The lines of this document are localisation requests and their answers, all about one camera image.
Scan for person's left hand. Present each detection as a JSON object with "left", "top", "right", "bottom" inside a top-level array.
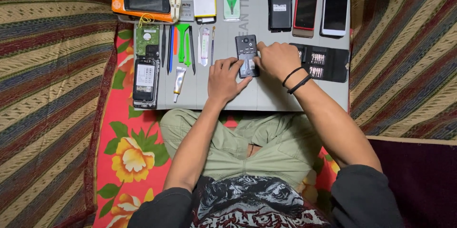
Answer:
[{"left": 207, "top": 57, "right": 253, "bottom": 107}]

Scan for person's right hand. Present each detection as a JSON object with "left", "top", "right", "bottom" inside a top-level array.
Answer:
[{"left": 253, "top": 41, "right": 305, "bottom": 84}]

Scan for black phone without back cover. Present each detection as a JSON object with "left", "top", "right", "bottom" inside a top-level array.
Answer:
[{"left": 234, "top": 35, "right": 261, "bottom": 79}]

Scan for thin black wrist band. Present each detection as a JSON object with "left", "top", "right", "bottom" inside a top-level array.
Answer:
[{"left": 282, "top": 66, "right": 304, "bottom": 88}]

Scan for thick black wrist band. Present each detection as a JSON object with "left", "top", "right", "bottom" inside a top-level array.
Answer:
[{"left": 287, "top": 74, "right": 313, "bottom": 95}]

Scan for grey work mat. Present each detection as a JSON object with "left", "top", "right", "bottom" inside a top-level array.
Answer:
[{"left": 134, "top": 0, "right": 351, "bottom": 112}]

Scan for thin brush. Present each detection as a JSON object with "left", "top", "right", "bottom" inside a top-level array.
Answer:
[{"left": 210, "top": 25, "right": 216, "bottom": 66}]

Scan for white clear tool packet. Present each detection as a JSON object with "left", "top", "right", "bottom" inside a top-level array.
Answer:
[{"left": 198, "top": 26, "right": 211, "bottom": 67}]

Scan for glue tube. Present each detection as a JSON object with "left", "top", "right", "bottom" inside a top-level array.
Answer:
[{"left": 173, "top": 66, "right": 187, "bottom": 103}]

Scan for black tweezers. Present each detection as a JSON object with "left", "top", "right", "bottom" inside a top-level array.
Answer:
[{"left": 188, "top": 25, "right": 197, "bottom": 76}]

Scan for small green pry tool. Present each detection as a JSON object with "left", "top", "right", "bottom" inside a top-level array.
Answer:
[{"left": 184, "top": 33, "right": 192, "bottom": 67}]

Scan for black screwdriver kit case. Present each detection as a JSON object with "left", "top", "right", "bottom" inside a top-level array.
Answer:
[{"left": 288, "top": 42, "right": 350, "bottom": 84}]

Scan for black phone with white sticker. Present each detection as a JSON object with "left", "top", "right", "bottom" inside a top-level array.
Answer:
[{"left": 268, "top": 0, "right": 293, "bottom": 32}]

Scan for red-cased smartphone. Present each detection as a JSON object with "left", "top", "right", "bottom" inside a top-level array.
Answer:
[{"left": 292, "top": 0, "right": 318, "bottom": 39}]

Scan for large green pry tool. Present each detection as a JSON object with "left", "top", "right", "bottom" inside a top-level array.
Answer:
[{"left": 176, "top": 23, "right": 191, "bottom": 64}]

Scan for blue and black pry tool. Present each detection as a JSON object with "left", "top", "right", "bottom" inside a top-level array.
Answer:
[{"left": 166, "top": 25, "right": 176, "bottom": 75}]

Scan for black spudger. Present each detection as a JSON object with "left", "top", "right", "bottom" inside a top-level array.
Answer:
[{"left": 161, "top": 25, "right": 167, "bottom": 68}]

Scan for green tool packet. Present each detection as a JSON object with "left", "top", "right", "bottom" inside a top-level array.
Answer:
[{"left": 223, "top": 0, "right": 242, "bottom": 22}]

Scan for white smartphone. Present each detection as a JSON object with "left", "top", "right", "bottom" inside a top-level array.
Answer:
[{"left": 320, "top": 0, "right": 351, "bottom": 39}]

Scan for open phone with labelled battery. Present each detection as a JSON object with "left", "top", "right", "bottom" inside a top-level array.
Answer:
[{"left": 132, "top": 57, "right": 161, "bottom": 110}]

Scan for small grey phone battery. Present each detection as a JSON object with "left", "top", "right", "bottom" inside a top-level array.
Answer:
[{"left": 179, "top": 0, "right": 195, "bottom": 22}]

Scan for white yellow-edged phone battery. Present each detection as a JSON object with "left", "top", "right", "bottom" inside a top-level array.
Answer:
[{"left": 192, "top": 0, "right": 218, "bottom": 25}]

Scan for person's green trousers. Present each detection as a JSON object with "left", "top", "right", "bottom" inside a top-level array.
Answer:
[{"left": 159, "top": 108, "right": 324, "bottom": 190}]

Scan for green hard drive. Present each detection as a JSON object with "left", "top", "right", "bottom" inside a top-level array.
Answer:
[{"left": 135, "top": 23, "right": 160, "bottom": 57}]

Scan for white plastic clamp holder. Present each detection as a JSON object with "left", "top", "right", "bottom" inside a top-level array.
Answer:
[{"left": 169, "top": 0, "right": 182, "bottom": 22}]

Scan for yellow rubber band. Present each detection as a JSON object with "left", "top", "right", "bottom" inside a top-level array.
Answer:
[{"left": 138, "top": 13, "right": 155, "bottom": 28}]

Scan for black smartphone with dark screen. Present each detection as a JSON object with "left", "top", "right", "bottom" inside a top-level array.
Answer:
[{"left": 123, "top": 0, "right": 171, "bottom": 15}]

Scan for red floral cloth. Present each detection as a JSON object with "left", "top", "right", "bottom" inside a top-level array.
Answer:
[{"left": 92, "top": 21, "right": 355, "bottom": 228}]

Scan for person's black printed shirt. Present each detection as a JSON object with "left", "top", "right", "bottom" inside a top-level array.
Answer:
[{"left": 126, "top": 164, "right": 406, "bottom": 228}]

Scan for orange phone box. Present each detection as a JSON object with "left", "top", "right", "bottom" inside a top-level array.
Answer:
[{"left": 111, "top": 0, "right": 176, "bottom": 24}]

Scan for striped woven blanket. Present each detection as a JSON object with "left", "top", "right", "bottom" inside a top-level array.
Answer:
[{"left": 0, "top": 0, "right": 457, "bottom": 228}]

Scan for dark purple carpet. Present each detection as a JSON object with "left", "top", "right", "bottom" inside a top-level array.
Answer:
[{"left": 367, "top": 137, "right": 457, "bottom": 228}]

